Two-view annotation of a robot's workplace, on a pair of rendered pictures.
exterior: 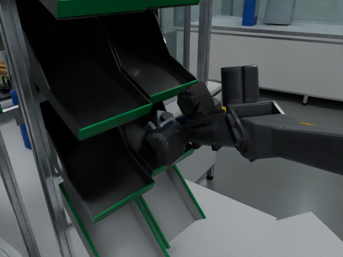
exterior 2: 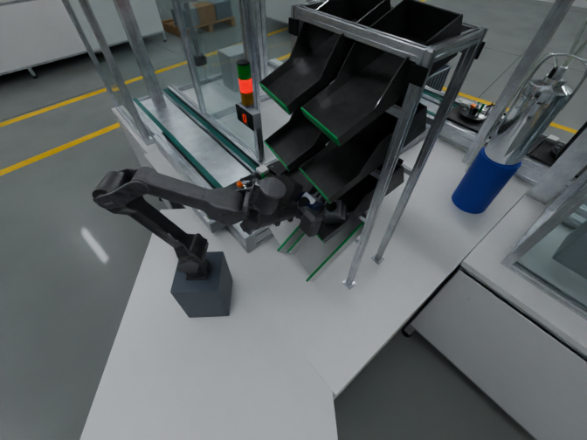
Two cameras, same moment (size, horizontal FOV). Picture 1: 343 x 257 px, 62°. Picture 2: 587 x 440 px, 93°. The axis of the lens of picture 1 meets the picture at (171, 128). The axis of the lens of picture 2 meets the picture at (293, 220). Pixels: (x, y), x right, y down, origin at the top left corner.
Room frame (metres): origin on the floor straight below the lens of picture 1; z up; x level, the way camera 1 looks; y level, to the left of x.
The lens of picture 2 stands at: (0.59, -0.51, 1.82)
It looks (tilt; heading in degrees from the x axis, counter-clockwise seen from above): 50 degrees down; 104
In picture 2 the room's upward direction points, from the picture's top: 1 degrees clockwise
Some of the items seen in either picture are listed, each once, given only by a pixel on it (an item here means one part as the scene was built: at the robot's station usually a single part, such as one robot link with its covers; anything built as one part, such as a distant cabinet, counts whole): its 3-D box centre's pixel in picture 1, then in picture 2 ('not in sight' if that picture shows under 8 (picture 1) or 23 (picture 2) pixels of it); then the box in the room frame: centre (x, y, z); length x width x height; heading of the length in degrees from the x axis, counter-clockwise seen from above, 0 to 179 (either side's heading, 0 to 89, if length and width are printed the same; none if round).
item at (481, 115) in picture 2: not in sight; (475, 109); (1.21, 1.24, 1.01); 0.24 x 0.24 x 0.13; 55
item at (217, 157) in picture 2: not in sight; (228, 167); (-0.01, 0.49, 0.91); 0.84 x 0.28 x 0.10; 145
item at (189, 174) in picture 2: not in sight; (198, 183); (-0.10, 0.33, 0.91); 0.89 x 0.06 x 0.11; 145
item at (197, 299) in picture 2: not in sight; (205, 285); (0.20, -0.16, 0.96); 0.14 x 0.14 x 0.20; 18
